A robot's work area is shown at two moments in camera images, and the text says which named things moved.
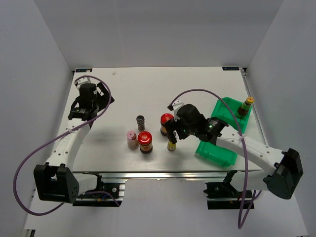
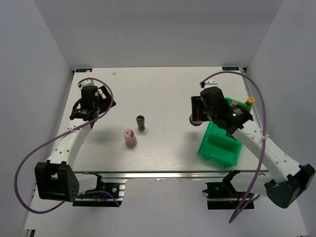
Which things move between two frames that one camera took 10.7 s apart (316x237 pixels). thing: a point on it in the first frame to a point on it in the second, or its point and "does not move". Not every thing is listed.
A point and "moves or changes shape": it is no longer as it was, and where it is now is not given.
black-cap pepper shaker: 140,122 does not move
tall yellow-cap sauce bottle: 243,110 does not move
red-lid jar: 164,118 moves or changes shape
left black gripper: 104,98 does not move
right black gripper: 170,128 to 197,103
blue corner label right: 230,68 does not move
